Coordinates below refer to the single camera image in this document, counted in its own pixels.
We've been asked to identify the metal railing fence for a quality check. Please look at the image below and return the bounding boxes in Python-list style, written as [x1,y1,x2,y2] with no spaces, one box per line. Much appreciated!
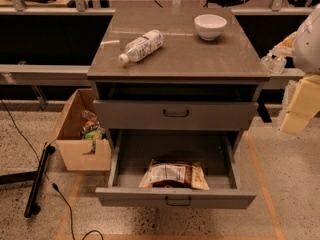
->
[0,0,319,104]

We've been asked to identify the closed upper grey drawer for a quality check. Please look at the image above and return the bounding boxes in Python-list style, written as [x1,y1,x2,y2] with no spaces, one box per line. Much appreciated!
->
[94,100,257,131]

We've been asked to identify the snack packages in box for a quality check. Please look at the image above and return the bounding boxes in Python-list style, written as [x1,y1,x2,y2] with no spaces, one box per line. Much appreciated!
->
[81,110,105,141]

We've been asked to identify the brown chip bag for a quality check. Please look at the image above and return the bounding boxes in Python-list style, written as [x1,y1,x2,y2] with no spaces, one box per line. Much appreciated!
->
[139,160,209,190]

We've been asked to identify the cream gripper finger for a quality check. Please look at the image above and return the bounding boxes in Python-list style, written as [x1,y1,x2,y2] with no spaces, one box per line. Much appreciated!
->
[280,74,320,135]
[271,32,297,57]

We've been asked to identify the left clear pump bottle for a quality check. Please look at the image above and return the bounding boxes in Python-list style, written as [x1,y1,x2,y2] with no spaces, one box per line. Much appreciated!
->
[261,52,273,72]

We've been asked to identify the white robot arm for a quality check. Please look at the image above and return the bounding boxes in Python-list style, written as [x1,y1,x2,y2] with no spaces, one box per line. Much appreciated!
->
[271,5,320,135]

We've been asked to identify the black stand leg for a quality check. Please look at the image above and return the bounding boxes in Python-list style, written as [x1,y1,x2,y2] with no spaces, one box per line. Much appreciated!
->
[0,145,55,218]

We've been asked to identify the clear plastic water bottle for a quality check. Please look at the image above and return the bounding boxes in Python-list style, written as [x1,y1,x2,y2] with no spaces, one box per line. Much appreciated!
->
[118,30,164,64]

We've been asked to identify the white ceramic bowl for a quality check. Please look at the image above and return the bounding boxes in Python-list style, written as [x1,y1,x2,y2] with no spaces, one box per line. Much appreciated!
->
[194,14,227,41]

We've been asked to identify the open lower grey drawer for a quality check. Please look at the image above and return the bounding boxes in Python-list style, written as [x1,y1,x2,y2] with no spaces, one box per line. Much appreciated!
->
[96,130,256,209]

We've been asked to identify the open cardboard box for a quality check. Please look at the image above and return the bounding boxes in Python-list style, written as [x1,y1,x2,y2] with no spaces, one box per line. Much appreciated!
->
[46,89,111,171]

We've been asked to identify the black floor cable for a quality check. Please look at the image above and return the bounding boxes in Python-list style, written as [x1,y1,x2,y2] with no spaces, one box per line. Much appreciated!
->
[0,98,105,240]

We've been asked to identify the grey drawer cabinet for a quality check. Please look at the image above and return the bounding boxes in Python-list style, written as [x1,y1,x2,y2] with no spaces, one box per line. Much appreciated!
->
[87,8,269,150]

